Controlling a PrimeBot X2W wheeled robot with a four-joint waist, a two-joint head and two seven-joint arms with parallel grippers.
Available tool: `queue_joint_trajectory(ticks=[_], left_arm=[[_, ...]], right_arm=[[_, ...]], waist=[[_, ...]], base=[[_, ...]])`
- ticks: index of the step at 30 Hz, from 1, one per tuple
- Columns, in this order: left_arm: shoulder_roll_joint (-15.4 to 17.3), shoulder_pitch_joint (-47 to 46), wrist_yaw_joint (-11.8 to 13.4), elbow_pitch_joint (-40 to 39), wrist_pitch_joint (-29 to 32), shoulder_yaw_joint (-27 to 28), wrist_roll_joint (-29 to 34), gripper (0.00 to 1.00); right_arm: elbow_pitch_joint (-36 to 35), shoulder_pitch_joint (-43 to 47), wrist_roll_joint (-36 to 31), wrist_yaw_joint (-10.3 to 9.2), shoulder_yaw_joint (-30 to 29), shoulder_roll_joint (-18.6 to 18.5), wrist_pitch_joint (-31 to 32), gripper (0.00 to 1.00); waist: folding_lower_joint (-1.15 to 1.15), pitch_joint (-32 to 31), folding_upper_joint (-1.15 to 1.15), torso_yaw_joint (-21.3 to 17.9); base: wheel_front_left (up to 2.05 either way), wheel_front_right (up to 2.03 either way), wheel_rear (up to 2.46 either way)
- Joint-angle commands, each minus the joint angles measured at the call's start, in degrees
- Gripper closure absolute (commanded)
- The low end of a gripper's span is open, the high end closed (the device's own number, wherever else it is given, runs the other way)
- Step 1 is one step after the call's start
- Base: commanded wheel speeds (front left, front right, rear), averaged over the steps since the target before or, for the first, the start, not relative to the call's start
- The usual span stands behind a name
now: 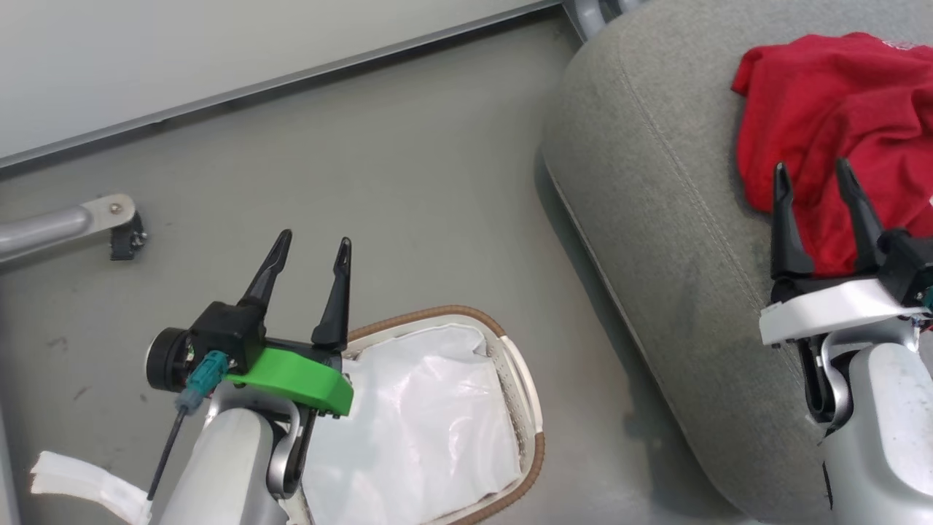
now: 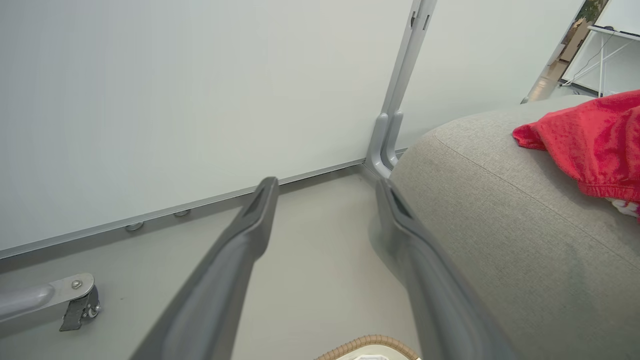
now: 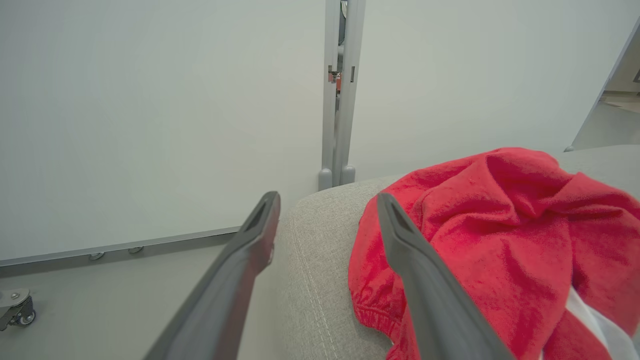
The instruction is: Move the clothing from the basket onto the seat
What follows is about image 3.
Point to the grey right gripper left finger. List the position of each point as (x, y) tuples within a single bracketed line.
[(220, 300)]

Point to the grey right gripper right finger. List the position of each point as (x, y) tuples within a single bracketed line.
[(440, 310)]

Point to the red Bulls jersey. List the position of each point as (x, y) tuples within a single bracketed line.
[(500, 240)]

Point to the grey fabric sofa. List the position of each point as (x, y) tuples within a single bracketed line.
[(315, 260)]

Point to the black caster wheel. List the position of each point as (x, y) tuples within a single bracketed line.
[(25, 315)]

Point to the grey tube partition leg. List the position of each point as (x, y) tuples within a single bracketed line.
[(11, 300)]

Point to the small metal rail foot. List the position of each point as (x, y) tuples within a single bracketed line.
[(135, 249), (96, 256)]

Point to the grey metal partition bottom rail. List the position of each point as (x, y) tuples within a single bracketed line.
[(120, 247)]

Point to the grey metal partition post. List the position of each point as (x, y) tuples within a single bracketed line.
[(351, 120), (330, 125)]

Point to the slanted grey partition post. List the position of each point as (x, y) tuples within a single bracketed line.
[(607, 85)]

